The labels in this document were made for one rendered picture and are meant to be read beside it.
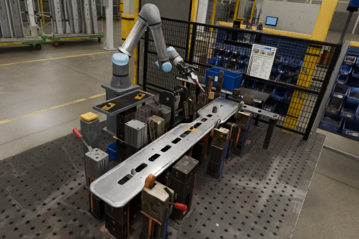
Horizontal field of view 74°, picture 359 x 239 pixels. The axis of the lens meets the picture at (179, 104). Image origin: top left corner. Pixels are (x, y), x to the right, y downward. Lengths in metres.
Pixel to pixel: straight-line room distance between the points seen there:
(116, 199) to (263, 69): 1.71
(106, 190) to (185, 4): 3.16
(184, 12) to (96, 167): 3.04
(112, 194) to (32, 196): 0.63
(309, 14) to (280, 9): 0.83
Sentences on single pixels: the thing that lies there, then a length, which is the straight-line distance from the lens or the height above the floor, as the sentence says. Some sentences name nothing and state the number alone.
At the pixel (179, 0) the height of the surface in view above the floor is 1.73.
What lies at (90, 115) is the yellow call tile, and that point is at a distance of 1.27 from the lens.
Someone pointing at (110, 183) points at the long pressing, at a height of 1.00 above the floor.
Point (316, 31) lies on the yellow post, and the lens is 2.23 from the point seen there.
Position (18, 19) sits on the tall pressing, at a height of 0.80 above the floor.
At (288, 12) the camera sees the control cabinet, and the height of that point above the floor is 1.73.
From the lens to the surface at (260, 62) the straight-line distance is 2.28.
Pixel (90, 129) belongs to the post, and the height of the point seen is 1.10.
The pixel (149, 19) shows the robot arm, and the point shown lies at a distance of 1.74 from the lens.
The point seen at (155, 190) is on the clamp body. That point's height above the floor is 1.06.
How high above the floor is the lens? 1.73
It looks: 24 degrees down
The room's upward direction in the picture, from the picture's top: 6 degrees clockwise
